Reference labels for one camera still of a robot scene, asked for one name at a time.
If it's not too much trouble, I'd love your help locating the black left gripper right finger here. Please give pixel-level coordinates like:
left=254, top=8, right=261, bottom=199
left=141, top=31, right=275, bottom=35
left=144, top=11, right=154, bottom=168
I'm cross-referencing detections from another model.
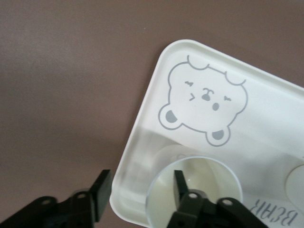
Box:
left=167, top=170, right=269, bottom=228

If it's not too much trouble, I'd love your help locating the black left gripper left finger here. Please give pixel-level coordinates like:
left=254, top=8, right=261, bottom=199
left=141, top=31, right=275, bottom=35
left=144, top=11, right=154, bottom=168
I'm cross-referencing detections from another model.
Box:
left=0, top=169, right=112, bottom=228

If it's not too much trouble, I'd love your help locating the cream bear print tray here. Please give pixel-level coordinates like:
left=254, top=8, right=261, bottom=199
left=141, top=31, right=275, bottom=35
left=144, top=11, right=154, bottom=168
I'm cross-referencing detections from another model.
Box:
left=109, top=39, right=304, bottom=228

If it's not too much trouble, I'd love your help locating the brown table cover mat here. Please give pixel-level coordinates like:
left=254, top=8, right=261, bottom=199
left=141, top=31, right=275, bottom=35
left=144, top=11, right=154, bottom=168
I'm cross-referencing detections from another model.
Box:
left=0, top=0, right=304, bottom=228

